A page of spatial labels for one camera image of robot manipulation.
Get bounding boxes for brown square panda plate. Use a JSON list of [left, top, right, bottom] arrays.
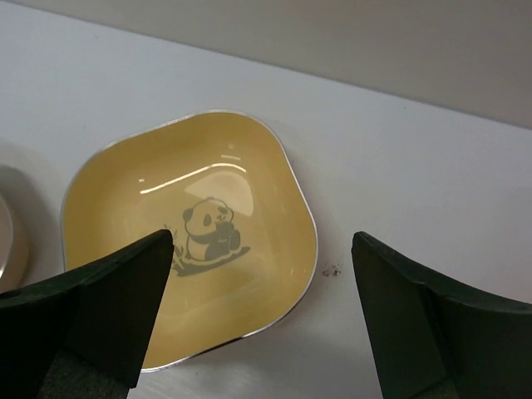
[[1, 140, 47, 292]]

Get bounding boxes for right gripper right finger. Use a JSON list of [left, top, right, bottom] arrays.
[[352, 232, 531, 398]]

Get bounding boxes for yellow square plate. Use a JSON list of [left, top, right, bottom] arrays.
[[61, 110, 318, 372]]

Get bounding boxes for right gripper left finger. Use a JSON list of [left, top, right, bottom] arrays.
[[1, 230, 174, 398]]

